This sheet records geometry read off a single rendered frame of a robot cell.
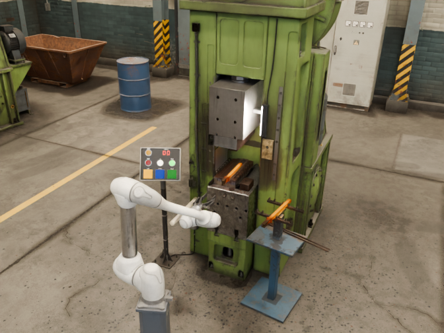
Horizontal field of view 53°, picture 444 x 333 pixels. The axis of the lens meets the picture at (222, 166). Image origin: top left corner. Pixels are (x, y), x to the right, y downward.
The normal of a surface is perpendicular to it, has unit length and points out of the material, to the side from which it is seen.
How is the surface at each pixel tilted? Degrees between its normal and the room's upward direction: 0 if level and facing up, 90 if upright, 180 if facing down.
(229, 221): 90
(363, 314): 0
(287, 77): 90
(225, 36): 90
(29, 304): 0
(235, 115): 90
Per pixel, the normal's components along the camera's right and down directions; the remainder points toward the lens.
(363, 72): -0.40, 0.40
